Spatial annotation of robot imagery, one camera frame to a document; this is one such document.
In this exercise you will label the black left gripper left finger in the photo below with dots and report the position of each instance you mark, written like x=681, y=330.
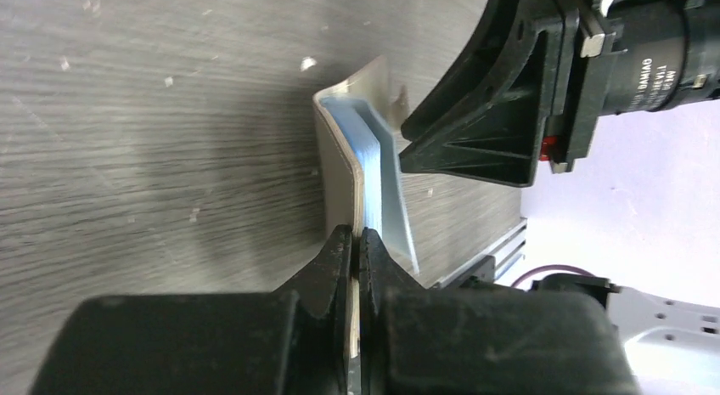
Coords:
x=288, y=341

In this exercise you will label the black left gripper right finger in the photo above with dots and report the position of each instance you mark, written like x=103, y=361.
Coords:
x=490, y=339

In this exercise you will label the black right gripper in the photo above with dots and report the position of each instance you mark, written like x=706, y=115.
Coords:
x=486, y=118

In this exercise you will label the grey card holder wallet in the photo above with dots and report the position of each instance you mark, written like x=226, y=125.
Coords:
x=356, y=121

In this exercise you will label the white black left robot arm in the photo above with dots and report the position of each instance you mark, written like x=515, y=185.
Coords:
x=353, y=321

